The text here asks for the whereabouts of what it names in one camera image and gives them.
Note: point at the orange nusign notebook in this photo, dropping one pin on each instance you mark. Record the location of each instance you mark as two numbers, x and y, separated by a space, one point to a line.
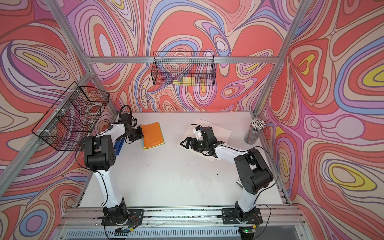
153 135

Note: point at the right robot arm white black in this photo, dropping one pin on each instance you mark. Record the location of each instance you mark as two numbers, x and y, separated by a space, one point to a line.
253 171

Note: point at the black wire basket wall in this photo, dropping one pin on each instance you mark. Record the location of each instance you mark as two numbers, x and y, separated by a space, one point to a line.
72 117
174 65

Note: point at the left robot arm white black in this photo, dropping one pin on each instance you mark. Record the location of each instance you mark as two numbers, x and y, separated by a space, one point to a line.
101 151

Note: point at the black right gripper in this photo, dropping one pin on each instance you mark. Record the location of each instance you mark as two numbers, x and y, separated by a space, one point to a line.
193 146

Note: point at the yellow sticky notes pad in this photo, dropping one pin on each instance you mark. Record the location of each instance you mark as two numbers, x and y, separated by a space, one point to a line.
185 81

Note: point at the clear cup of pencils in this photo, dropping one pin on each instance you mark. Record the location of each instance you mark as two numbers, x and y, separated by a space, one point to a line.
256 127

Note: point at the blue black stapler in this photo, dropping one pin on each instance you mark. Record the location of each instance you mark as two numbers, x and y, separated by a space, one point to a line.
118 145

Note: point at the white lined notebook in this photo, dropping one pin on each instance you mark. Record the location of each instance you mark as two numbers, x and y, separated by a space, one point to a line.
219 149

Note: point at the black wire basket back wall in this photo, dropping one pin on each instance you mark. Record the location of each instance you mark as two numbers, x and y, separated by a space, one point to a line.
174 65

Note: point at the black wire basket left wall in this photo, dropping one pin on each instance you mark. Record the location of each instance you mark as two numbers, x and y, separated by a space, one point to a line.
72 117

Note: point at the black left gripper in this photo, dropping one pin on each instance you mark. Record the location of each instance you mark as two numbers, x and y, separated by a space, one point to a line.
139 135

